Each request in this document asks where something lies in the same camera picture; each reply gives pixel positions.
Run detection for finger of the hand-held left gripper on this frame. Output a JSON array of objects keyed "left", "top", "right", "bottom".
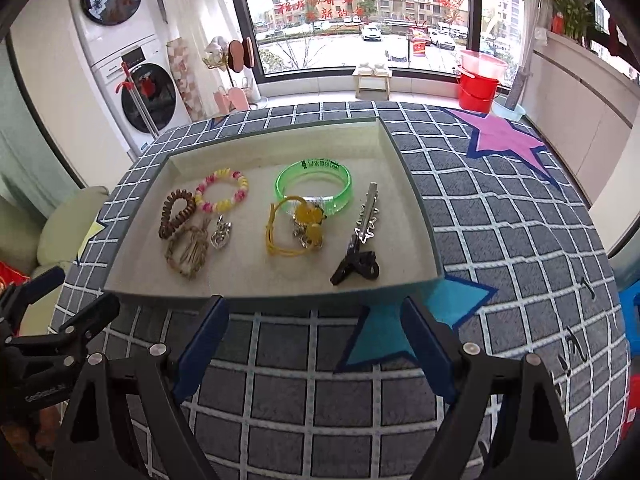
[
  {"left": 10, "top": 292, "right": 121, "bottom": 361},
  {"left": 0, "top": 265, "right": 66, "bottom": 326}
]

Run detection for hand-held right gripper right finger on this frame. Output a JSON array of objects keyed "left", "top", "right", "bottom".
[{"left": 400, "top": 296, "right": 593, "bottom": 480}]

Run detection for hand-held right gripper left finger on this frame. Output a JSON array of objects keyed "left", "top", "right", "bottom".
[{"left": 50, "top": 294, "right": 231, "bottom": 480}]

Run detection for tan braided rope bracelet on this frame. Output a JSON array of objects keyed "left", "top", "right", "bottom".
[{"left": 165, "top": 217, "right": 211, "bottom": 280}]

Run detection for black hair clip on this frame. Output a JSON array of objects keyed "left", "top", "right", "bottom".
[{"left": 330, "top": 242, "right": 381, "bottom": 286}]

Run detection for silver pendant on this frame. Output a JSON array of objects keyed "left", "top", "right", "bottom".
[{"left": 209, "top": 215, "right": 232, "bottom": 250}]

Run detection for shallow grey-green tray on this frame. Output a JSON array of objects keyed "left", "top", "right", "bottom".
[{"left": 102, "top": 116, "right": 445, "bottom": 313}]

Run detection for brown spiral hair tie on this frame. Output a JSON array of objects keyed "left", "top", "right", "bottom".
[{"left": 158, "top": 188, "right": 197, "bottom": 241}]

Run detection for silver metal hair clip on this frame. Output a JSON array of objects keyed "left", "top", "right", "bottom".
[{"left": 352, "top": 181, "right": 381, "bottom": 246}]

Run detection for yellow cord bracelet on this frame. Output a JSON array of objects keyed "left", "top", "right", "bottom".
[{"left": 264, "top": 195, "right": 328, "bottom": 257}]

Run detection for red cloth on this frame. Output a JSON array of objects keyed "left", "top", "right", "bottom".
[{"left": 0, "top": 260, "right": 31, "bottom": 288}]

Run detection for light green sofa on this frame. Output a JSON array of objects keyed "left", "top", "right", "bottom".
[{"left": 0, "top": 185, "right": 111, "bottom": 336}]

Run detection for red mop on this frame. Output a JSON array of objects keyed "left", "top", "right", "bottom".
[{"left": 116, "top": 60, "right": 161, "bottom": 138}]

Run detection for white washing machine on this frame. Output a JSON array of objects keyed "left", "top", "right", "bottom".
[{"left": 92, "top": 45, "right": 176, "bottom": 153}]

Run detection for green translucent bangle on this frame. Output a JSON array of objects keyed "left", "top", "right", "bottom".
[{"left": 275, "top": 158, "right": 352, "bottom": 216}]

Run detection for light blue basin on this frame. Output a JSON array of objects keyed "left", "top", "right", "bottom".
[{"left": 490, "top": 100, "right": 526, "bottom": 122}]

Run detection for chequered folded mat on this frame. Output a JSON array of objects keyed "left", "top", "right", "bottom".
[{"left": 166, "top": 37, "right": 208, "bottom": 123}]

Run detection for red bucket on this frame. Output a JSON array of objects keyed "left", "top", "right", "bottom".
[{"left": 457, "top": 72, "right": 501, "bottom": 113}]

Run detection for small wooden stool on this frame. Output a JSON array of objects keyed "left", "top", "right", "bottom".
[{"left": 352, "top": 67, "right": 392, "bottom": 101}]

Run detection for grey leaning board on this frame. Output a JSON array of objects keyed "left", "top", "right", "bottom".
[{"left": 505, "top": 67, "right": 531, "bottom": 111}]

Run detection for slipper rack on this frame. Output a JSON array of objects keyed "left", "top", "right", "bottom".
[{"left": 202, "top": 35, "right": 261, "bottom": 111}]

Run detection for beige cabinet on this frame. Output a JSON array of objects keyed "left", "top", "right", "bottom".
[{"left": 520, "top": 27, "right": 640, "bottom": 201}]

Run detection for pink basin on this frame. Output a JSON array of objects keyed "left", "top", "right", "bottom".
[{"left": 459, "top": 50, "right": 508, "bottom": 83}]

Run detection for large window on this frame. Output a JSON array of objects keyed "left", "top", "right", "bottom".
[{"left": 235, "top": 0, "right": 536, "bottom": 91}]

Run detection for hanging clothes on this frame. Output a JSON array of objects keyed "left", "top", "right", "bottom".
[{"left": 592, "top": 0, "right": 640, "bottom": 81}]

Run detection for green potted plant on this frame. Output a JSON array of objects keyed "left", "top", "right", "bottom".
[{"left": 542, "top": 0, "right": 593, "bottom": 43}]

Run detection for pink yellow bead bracelet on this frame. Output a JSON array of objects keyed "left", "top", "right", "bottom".
[{"left": 194, "top": 167, "right": 250, "bottom": 213}]

